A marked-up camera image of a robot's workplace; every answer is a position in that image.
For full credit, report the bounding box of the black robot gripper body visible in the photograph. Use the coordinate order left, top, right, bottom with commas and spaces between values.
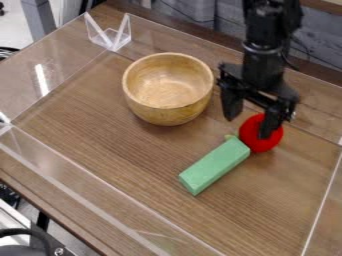
215, 62, 302, 123

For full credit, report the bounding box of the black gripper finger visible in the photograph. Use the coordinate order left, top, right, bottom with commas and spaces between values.
258, 106, 284, 139
221, 84, 246, 121

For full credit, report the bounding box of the red fuzzy ball fruit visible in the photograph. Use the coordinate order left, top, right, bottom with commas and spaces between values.
239, 114, 284, 153

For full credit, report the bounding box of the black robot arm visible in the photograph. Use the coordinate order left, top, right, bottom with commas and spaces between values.
217, 0, 304, 139

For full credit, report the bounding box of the light wooden bowl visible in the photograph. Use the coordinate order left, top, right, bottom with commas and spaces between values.
122, 52, 214, 126

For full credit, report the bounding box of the green rectangular block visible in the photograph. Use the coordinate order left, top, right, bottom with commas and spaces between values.
178, 135, 251, 196

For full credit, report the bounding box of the clear acrylic corner bracket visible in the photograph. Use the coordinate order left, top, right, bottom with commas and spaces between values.
84, 12, 133, 52

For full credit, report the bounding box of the clear acrylic tray enclosure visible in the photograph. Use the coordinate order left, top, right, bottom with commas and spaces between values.
0, 7, 342, 256

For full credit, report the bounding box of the grey table leg post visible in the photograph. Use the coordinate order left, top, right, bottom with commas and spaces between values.
20, 0, 56, 41

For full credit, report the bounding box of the black cable bottom left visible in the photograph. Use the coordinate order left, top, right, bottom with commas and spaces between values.
0, 228, 55, 256

